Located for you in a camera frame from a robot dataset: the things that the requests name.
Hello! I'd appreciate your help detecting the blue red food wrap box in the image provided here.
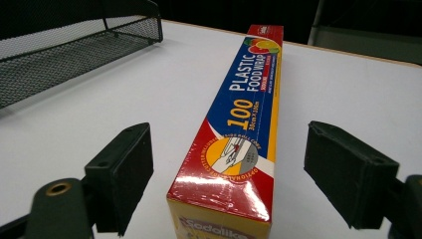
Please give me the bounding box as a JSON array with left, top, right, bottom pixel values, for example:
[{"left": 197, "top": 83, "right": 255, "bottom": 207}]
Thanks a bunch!
[{"left": 166, "top": 24, "right": 285, "bottom": 239}]

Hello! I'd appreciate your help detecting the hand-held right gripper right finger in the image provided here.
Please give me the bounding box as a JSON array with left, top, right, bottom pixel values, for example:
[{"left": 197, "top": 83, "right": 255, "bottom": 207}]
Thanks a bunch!
[{"left": 303, "top": 120, "right": 400, "bottom": 231}]

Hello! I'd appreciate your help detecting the black wire mesh tray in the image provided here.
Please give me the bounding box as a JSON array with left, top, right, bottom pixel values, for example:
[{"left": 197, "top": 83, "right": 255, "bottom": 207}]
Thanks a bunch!
[{"left": 0, "top": 0, "right": 164, "bottom": 111}]

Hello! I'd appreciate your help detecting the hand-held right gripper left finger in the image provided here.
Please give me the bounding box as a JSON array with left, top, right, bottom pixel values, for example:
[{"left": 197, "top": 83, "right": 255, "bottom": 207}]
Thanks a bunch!
[{"left": 84, "top": 121, "right": 155, "bottom": 237}]

